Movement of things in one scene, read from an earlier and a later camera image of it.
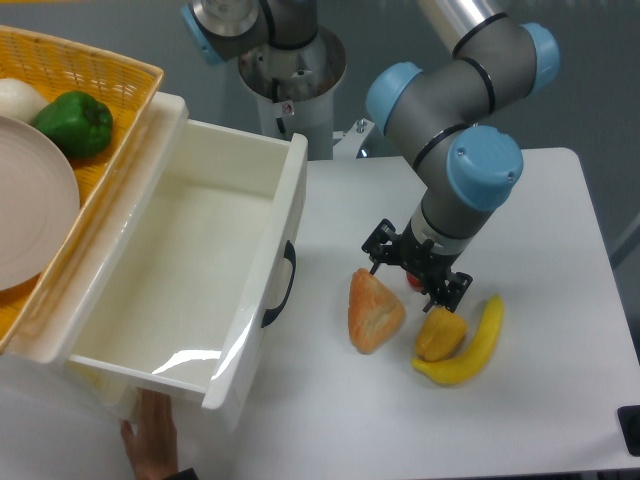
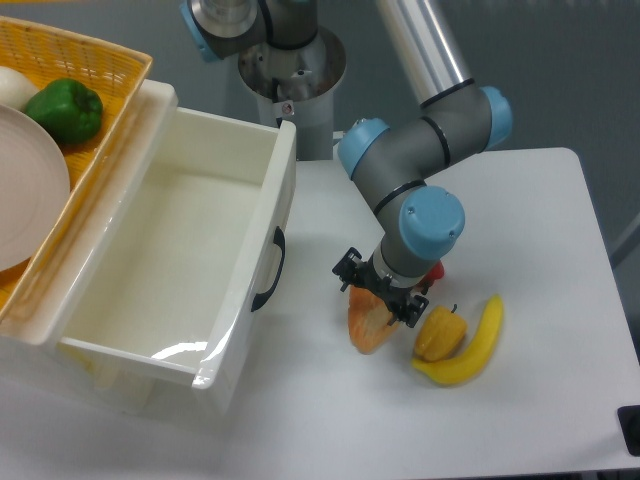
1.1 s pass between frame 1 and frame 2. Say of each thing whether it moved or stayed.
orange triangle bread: stayed
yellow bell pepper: stayed
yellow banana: stayed
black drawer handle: moved
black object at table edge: stayed
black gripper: moved
